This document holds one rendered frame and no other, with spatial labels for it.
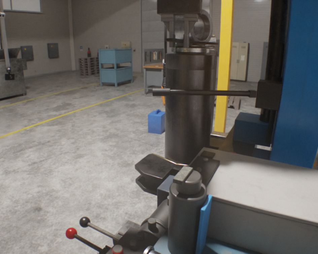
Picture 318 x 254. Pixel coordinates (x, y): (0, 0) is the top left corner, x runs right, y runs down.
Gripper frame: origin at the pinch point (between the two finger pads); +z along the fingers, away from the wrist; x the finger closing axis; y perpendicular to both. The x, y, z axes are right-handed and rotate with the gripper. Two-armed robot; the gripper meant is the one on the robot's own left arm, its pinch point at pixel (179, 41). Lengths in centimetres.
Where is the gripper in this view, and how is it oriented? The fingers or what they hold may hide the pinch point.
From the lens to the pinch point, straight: 72.5
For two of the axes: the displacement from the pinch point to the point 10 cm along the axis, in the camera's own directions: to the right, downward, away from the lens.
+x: -9.6, -1.0, 2.7
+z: 0.0, 9.4, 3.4
